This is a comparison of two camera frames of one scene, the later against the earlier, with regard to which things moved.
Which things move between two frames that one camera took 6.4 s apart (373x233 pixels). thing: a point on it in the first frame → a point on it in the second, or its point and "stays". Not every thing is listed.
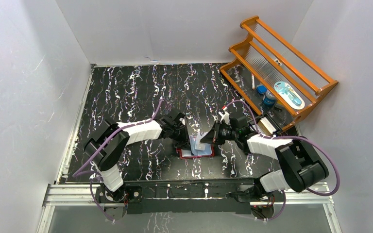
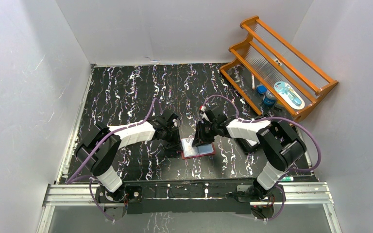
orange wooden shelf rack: [279, 83] stays
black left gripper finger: [185, 144] → [174, 145]
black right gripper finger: [210, 137] → [200, 134]
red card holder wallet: [185, 153] stays
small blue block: [261, 89] stays
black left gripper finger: [178, 144] → [164, 142]
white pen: [253, 85] stays
